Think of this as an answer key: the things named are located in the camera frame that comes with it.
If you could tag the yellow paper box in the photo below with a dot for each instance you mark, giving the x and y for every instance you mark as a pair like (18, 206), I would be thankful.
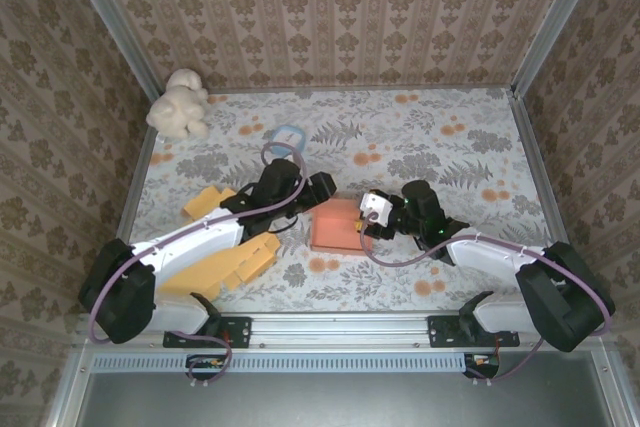
(250, 259)

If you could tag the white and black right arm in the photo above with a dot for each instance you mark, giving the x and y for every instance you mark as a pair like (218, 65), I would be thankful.
(490, 252)

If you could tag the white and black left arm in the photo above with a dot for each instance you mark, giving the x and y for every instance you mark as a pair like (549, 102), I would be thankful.
(200, 242)

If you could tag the light blue alarm clock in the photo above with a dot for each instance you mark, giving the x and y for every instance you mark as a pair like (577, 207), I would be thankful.
(289, 137)

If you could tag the white plush toy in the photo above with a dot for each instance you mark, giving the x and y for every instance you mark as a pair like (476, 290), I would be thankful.
(175, 107)

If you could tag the black connector board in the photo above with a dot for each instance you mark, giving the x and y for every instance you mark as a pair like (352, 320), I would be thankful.
(482, 362)
(205, 364)

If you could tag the grey metal sheet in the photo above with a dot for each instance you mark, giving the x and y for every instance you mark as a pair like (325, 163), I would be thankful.
(325, 402)

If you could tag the aluminium mounting rail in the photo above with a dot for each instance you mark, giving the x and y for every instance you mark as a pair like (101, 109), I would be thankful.
(340, 329)

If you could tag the aluminium table side rail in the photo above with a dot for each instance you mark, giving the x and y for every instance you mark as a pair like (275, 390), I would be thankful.
(135, 197)
(546, 187)

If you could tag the aluminium frame post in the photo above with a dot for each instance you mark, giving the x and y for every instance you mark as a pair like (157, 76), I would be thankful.
(112, 22)
(560, 22)

